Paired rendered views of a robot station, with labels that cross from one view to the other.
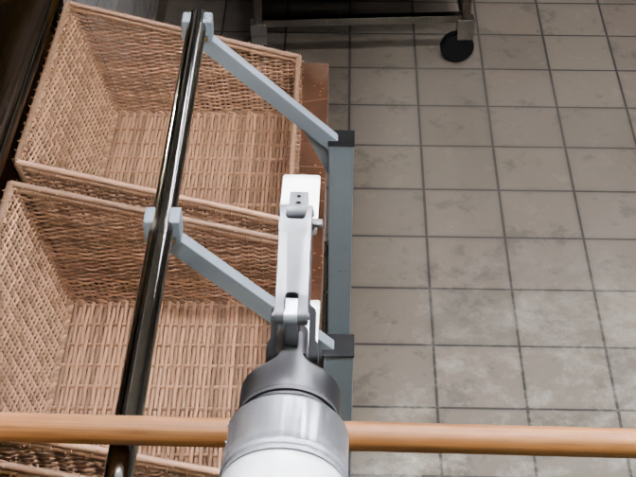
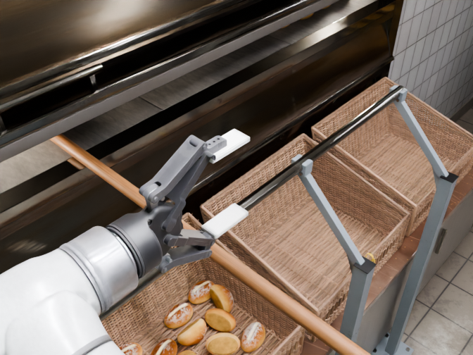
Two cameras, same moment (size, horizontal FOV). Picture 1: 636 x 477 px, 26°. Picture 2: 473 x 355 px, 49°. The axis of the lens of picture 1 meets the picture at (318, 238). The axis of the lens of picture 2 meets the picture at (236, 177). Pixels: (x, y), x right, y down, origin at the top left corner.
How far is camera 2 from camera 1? 0.65 m
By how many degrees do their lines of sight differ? 32
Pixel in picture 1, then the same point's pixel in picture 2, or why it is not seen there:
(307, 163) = (457, 190)
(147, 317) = (252, 197)
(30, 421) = not seen: hidden behind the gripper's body
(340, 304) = (421, 256)
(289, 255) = (173, 162)
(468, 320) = not seen: outside the picture
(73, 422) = not seen: hidden behind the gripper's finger
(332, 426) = (116, 263)
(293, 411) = (100, 241)
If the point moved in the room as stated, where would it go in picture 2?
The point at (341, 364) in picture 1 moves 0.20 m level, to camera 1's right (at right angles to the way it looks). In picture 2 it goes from (360, 274) to (436, 318)
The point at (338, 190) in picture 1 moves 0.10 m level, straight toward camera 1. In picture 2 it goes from (437, 201) to (422, 218)
